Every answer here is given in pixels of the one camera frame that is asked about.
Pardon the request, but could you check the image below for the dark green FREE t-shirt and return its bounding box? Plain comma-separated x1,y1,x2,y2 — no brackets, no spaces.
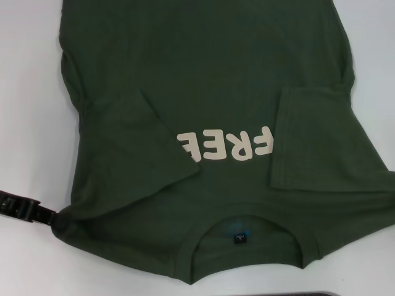
51,0,395,275

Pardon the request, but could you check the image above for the dark rounded panel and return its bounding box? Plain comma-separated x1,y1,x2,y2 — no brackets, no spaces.
276,291,351,296

